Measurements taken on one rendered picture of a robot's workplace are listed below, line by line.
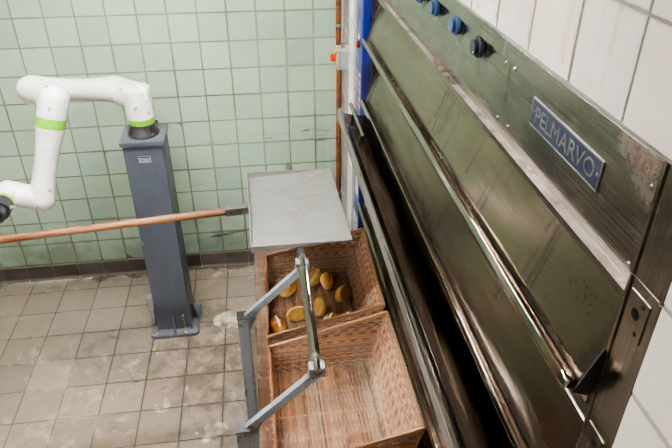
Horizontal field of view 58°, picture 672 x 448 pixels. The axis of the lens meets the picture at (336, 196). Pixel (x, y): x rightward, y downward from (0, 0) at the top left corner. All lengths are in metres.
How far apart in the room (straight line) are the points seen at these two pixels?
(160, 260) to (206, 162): 0.70
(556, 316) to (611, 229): 0.20
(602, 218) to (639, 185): 0.10
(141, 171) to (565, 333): 2.37
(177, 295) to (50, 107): 1.29
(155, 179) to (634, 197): 2.49
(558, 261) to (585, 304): 0.10
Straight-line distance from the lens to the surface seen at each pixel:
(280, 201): 2.42
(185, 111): 3.57
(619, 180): 0.92
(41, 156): 2.78
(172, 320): 3.58
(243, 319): 2.22
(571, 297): 1.04
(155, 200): 3.13
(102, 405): 3.38
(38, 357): 3.76
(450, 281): 1.56
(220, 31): 3.40
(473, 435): 1.31
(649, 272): 0.86
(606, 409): 1.01
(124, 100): 2.97
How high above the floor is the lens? 2.43
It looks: 31 degrees down
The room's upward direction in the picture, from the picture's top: straight up
